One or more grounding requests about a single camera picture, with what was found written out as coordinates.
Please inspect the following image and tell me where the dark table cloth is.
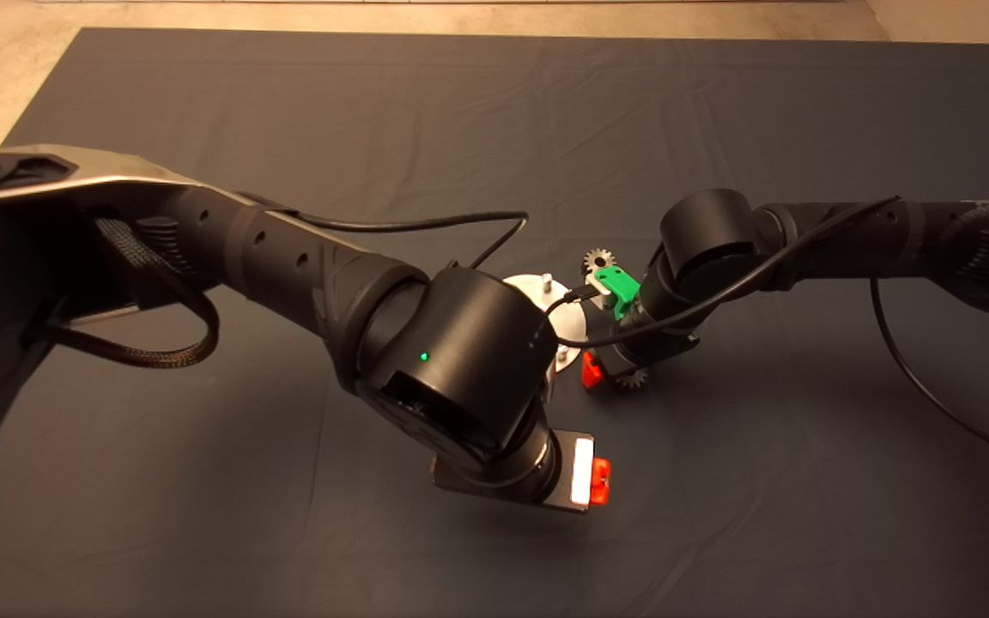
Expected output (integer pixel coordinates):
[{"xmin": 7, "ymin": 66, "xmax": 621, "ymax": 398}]
[{"xmin": 0, "ymin": 27, "xmax": 989, "ymax": 618}]

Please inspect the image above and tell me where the thin black left camera cable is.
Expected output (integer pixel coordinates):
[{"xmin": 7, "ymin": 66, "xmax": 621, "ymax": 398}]
[{"xmin": 241, "ymin": 193, "xmax": 530, "ymax": 269}]

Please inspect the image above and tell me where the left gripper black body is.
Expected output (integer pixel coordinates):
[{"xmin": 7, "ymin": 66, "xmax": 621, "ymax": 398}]
[{"xmin": 431, "ymin": 429, "xmax": 596, "ymax": 514}]

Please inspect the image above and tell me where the round metal carrier plate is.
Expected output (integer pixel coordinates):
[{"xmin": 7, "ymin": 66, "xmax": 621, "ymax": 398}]
[{"xmin": 503, "ymin": 273, "xmax": 586, "ymax": 379}]

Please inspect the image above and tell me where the right wrist green camera mount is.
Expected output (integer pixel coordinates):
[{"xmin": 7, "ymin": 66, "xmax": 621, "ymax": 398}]
[{"xmin": 593, "ymin": 267, "xmax": 640, "ymax": 320}]

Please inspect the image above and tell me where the thin black right camera cable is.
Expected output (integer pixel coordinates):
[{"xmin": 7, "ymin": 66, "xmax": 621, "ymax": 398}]
[{"xmin": 543, "ymin": 196, "xmax": 989, "ymax": 469}]

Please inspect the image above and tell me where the thin black camera cable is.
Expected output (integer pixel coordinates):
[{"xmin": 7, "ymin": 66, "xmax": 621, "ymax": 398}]
[
  {"xmin": 241, "ymin": 193, "xmax": 530, "ymax": 269},
  {"xmin": 543, "ymin": 196, "xmax": 989, "ymax": 469}
]

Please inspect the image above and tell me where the left arm braided black hose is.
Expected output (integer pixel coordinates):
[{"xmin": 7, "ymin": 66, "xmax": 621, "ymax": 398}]
[{"xmin": 27, "ymin": 217, "xmax": 221, "ymax": 370}]

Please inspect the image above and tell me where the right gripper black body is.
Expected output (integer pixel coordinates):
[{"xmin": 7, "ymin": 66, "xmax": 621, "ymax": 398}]
[{"xmin": 602, "ymin": 329, "xmax": 702, "ymax": 372}]

